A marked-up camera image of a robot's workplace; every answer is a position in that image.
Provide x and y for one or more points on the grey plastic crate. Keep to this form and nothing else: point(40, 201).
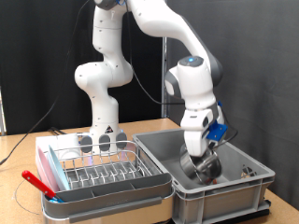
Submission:
point(218, 199)

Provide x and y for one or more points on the metal background pole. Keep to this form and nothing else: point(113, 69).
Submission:
point(163, 53)

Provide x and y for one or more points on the pink plate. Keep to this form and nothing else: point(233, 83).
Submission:
point(44, 169)

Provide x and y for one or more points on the black backdrop curtain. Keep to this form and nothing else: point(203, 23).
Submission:
point(25, 46)

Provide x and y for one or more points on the white dish drying rack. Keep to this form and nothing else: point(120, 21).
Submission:
point(109, 199)

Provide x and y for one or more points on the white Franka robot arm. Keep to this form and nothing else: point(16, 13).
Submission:
point(106, 77)

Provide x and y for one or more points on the white plastic tray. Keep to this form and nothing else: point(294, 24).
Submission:
point(49, 143)

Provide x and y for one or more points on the stainless steel pot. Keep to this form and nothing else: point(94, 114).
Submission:
point(202, 169)

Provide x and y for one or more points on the dark grey backdrop curtain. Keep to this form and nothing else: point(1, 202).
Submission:
point(264, 62)

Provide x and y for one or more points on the blue utensil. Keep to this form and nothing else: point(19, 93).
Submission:
point(56, 199)

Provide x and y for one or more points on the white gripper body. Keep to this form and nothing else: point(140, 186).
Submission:
point(194, 143)

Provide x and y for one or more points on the metal frame strip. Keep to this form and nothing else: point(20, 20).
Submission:
point(2, 118)

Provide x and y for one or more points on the light blue plate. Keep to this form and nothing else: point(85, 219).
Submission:
point(59, 171)

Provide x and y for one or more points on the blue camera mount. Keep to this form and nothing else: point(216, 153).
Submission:
point(218, 130)

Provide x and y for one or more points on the grey rubber rack knob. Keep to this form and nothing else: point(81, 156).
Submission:
point(86, 144)
point(121, 140)
point(104, 142)

